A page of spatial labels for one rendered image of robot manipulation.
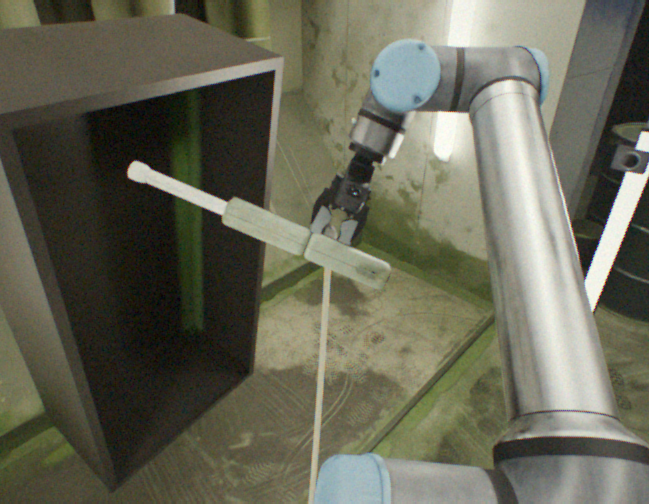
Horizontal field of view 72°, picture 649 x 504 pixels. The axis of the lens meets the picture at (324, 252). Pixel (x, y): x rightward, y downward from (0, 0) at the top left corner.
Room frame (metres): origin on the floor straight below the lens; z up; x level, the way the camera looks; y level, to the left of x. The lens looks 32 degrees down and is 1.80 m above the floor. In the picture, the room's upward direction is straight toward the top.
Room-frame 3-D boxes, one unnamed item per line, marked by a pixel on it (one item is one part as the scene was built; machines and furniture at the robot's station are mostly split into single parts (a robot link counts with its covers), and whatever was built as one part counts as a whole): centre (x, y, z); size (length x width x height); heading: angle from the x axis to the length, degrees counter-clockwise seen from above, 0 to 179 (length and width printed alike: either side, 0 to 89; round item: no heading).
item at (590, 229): (2.73, -1.80, 0.14); 0.31 x 0.29 x 0.28; 137
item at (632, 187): (1.19, -0.88, 1.02); 0.06 x 0.02 x 0.83; 47
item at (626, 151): (1.20, -0.87, 1.35); 0.09 x 0.07 x 0.07; 47
